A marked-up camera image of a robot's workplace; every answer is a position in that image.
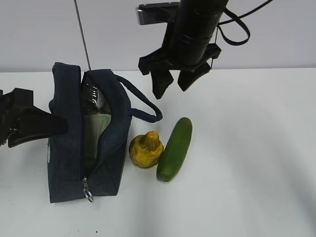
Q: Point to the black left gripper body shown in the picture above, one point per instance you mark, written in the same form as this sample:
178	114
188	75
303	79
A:
12	105

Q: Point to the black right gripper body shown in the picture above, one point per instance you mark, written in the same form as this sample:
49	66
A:
162	61

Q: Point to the yellow toy pumpkin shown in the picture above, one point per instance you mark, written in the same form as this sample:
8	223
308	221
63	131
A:
145	150

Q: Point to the green cucumber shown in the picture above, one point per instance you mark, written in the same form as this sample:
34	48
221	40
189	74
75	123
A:
176	149

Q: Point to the green lidded glass food container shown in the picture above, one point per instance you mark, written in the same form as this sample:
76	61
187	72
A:
94	126

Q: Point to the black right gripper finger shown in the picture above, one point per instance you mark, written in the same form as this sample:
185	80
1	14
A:
187	78
161	80

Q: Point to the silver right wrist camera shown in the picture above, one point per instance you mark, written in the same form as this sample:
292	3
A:
155	13

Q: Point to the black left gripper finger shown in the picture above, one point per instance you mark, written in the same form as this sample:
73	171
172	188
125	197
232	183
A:
36	123

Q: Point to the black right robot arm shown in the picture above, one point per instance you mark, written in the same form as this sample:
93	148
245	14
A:
186	44

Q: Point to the dark blue insulated lunch bag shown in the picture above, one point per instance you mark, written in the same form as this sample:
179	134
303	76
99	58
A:
67	179

